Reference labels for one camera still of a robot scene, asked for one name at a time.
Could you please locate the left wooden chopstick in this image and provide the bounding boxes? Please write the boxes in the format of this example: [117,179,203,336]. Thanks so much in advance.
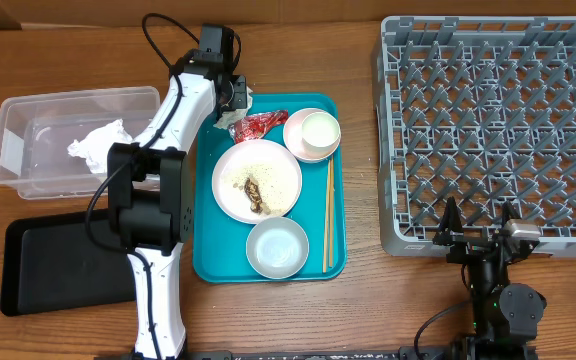
[322,160,331,273]

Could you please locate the grey shallow bowl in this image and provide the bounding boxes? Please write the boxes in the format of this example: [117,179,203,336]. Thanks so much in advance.
[246,217,309,280]

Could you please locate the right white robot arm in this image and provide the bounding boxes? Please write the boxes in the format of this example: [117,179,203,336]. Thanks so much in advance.
[432,197,547,360]

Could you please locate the red foil snack wrapper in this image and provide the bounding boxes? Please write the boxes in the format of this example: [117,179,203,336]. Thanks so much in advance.
[228,110,289,144]

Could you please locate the white paper cup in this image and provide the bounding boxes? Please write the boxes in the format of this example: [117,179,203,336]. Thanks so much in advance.
[301,112,341,156]

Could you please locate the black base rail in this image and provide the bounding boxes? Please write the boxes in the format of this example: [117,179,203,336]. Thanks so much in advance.
[182,345,469,360]

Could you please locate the black plastic tray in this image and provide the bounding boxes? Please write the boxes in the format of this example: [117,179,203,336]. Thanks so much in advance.
[0,212,135,317]

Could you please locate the grey dishwasher rack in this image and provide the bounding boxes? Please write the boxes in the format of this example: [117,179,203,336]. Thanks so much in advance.
[373,16,576,257]

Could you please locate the teal plastic serving tray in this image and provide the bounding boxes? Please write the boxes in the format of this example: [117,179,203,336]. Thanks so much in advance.
[192,120,347,284]

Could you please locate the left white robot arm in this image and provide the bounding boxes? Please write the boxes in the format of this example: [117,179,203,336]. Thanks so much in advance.
[105,24,247,359]

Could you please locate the brown food scrap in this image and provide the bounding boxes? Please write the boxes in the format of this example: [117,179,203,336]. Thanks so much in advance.
[244,175,271,215]

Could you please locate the wooden chopstick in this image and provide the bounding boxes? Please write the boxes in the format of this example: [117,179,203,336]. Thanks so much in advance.
[322,160,331,273]
[327,155,334,268]

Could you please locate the right wooden chopstick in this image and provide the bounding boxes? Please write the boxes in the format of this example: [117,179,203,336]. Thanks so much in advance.
[327,155,334,268]

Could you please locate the white napkin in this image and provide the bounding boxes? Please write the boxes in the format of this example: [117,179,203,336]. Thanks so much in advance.
[67,119,133,174]

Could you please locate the clear plastic waste bin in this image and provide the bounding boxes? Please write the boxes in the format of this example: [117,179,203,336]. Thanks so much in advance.
[0,86,161,200]

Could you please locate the large white dinner plate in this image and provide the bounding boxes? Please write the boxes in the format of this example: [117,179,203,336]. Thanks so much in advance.
[212,139,302,224]

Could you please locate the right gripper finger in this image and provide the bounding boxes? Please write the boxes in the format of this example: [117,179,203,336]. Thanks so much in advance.
[501,201,519,225]
[437,197,464,236]

